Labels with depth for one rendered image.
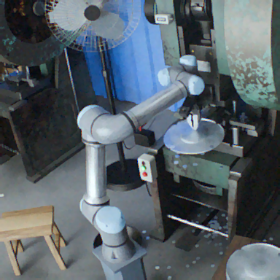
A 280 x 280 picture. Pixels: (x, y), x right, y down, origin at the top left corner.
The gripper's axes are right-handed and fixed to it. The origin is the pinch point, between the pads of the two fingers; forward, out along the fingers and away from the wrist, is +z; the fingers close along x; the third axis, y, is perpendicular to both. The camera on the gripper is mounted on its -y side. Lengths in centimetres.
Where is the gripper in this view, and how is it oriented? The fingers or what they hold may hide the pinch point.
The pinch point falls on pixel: (193, 127)
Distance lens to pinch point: 195.4
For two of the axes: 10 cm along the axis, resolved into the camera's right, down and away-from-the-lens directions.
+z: 1.5, 8.4, 5.1
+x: -7.9, -2.1, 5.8
